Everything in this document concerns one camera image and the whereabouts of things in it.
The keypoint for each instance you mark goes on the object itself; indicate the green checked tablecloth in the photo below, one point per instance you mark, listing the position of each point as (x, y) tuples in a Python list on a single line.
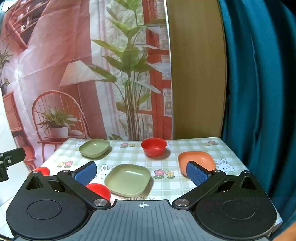
[(167, 181)]

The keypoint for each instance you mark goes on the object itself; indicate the green square plate far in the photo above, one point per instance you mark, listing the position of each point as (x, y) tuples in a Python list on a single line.
[(94, 148)]

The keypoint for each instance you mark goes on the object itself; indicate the orange square plate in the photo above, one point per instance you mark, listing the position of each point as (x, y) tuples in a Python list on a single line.
[(202, 158)]

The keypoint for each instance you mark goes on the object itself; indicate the green square plate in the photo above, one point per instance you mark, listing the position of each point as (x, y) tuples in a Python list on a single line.
[(127, 180), (94, 148)]

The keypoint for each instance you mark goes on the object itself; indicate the printed backdrop cloth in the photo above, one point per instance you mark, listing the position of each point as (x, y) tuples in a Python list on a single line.
[(84, 69)]

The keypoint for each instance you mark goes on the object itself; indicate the red bowl edge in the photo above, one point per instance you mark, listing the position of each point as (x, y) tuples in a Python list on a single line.
[(44, 170)]

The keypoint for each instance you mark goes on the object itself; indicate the red bowl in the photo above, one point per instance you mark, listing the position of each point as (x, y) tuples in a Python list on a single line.
[(100, 189), (154, 147)]

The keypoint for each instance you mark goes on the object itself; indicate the teal curtain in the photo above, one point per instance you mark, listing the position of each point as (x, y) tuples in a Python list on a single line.
[(259, 118)]

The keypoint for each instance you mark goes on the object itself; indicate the green square plate near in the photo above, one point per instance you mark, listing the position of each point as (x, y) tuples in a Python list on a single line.
[(127, 180)]

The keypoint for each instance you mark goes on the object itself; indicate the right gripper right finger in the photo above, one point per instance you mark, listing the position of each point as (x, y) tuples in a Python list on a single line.
[(206, 183)]

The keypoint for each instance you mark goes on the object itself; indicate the wooden board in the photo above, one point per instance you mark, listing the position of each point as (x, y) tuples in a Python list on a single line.
[(198, 68)]

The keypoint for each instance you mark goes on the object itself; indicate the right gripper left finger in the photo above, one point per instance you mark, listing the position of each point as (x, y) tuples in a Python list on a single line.
[(75, 183)]

